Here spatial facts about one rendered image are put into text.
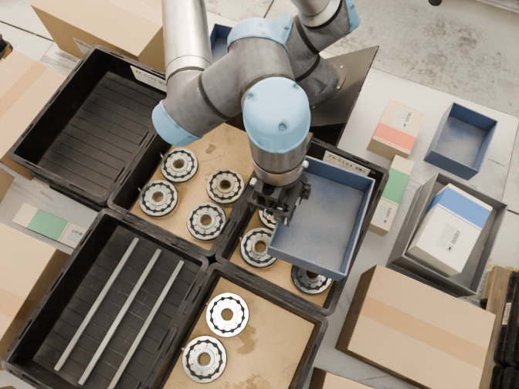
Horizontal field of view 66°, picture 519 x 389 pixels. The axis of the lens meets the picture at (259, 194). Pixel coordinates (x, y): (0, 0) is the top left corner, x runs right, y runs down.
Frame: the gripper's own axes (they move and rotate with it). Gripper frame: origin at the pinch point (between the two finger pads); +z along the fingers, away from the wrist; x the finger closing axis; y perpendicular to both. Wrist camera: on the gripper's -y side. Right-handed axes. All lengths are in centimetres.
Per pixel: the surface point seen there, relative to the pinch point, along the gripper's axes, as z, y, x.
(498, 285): 106, -36, 81
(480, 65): 118, -160, 52
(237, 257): 28.8, 8.9, -10.1
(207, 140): 27.0, -18.4, -32.3
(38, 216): 31, 20, -68
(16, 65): 19, -16, -94
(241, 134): 27.7, -24.0, -24.2
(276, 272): 29.7, 8.3, 0.5
